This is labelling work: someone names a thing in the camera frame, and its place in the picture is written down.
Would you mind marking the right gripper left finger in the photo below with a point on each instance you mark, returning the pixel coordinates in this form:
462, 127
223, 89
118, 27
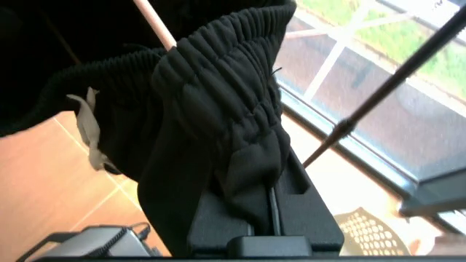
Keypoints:
211, 225

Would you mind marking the black shorts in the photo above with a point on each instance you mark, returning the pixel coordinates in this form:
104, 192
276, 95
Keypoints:
200, 91

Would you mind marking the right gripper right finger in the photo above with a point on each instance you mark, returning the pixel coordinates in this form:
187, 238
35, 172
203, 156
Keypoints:
309, 218

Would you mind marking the window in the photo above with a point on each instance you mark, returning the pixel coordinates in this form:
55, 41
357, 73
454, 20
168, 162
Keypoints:
400, 127

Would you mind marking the black clothes rack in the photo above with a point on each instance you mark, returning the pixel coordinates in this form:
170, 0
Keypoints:
393, 80

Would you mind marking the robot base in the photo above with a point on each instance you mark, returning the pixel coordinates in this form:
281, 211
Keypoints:
94, 242

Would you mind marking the white laundry basket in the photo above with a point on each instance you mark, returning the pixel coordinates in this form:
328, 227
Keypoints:
367, 233

